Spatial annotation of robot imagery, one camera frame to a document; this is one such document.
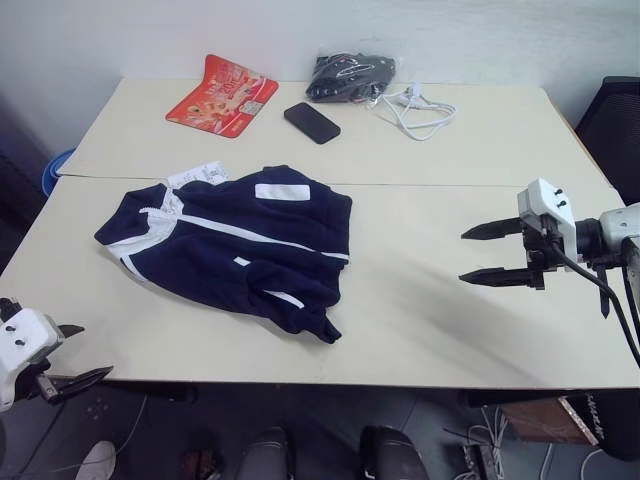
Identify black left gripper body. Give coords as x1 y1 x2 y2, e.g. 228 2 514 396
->
13 360 57 406

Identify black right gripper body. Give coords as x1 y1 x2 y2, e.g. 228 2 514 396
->
520 213 566 292

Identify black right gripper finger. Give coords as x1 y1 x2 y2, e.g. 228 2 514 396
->
461 216 525 242
457 266 533 290

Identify white shoe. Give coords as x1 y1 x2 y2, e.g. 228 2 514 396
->
74 439 118 480

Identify black office chair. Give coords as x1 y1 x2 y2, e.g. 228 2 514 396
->
573 75 640 207

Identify brown cardboard box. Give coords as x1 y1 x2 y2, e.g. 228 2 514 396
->
499 395 601 447

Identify blue plastic basin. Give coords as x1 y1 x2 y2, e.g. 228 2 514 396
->
40 147 76 197

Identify black power strip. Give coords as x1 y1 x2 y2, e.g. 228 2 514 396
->
462 442 501 480

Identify navy blue zip jacket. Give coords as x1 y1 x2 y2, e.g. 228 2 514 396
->
93 163 354 347

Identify black bag with white lettering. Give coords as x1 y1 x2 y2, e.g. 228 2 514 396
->
582 390 640 462

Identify dark rounded shape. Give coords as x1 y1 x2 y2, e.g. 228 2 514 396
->
234 426 289 480
359 424 430 480

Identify white paper garment tag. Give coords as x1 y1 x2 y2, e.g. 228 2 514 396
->
167 159 231 189

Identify black item in plastic bag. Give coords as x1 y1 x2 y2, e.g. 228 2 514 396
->
305 47 403 105

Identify black smartphone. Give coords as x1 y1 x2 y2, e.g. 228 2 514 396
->
283 101 342 146

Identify red snack packet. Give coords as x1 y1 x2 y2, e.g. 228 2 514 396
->
165 53 281 139

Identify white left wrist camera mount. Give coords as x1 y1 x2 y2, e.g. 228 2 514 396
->
0 307 66 414

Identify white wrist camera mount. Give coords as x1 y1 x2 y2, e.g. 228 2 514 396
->
516 176 584 263
0 307 66 414

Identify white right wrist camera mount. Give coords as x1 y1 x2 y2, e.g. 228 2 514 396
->
516 176 584 263

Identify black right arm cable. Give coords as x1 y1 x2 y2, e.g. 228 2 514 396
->
544 234 640 366

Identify white charging cable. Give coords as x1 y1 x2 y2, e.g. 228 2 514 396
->
367 85 458 143

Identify white floor cables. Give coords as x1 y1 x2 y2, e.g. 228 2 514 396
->
467 404 511 447

